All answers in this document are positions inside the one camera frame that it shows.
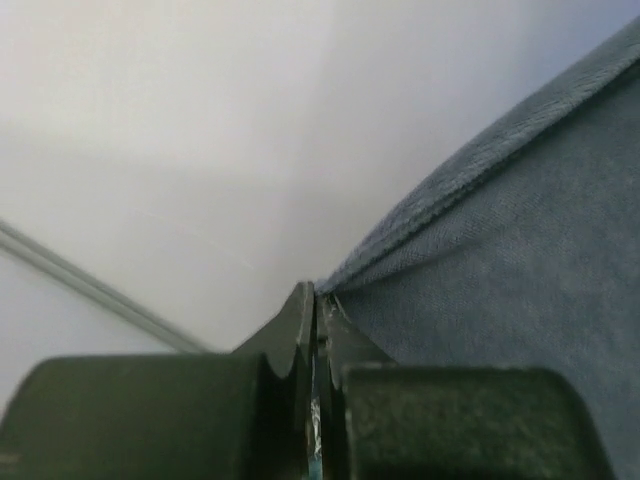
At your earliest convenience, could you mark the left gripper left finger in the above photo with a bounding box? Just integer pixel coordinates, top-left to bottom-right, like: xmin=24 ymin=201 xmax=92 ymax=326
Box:
xmin=234 ymin=282 xmax=315 ymax=479

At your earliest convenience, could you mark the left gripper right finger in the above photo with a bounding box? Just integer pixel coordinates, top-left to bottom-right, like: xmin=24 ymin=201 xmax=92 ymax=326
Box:
xmin=317 ymin=295 xmax=395 ymax=479

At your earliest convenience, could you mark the dark grey-blue towel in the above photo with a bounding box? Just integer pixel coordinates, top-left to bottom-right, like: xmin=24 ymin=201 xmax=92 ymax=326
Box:
xmin=318 ymin=21 xmax=639 ymax=479

